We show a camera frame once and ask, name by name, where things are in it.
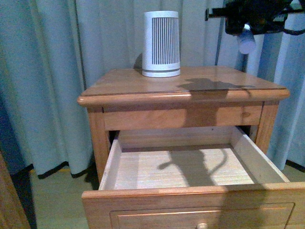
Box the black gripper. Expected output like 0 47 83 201
204 0 289 36

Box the white medicine bottle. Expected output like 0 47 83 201
237 24 256 54

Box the wooden drawer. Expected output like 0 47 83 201
82 126 305 229

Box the wooden nightstand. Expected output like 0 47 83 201
77 66 290 177

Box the white cylindrical air purifier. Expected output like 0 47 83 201
142 11 180 78

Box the grey curtain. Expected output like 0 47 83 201
0 0 305 175

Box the wooden bed frame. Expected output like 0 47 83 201
0 152 31 229

